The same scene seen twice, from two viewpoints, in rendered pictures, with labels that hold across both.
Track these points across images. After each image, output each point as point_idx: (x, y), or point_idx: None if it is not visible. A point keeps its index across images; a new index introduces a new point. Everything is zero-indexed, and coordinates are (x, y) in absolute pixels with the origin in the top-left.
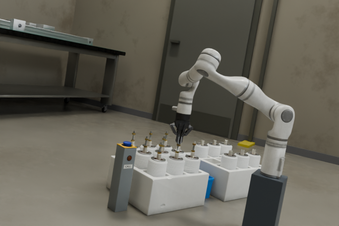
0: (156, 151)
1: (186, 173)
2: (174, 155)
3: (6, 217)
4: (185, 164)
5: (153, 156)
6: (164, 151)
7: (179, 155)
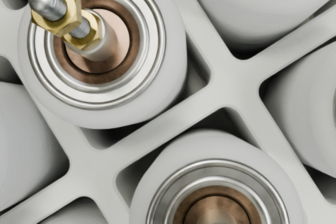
0: (42, 47)
1: (309, 208)
2: (235, 6)
3: None
4: (320, 164)
5: (5, 179)
6: (124, 19)
7: (290, 13)
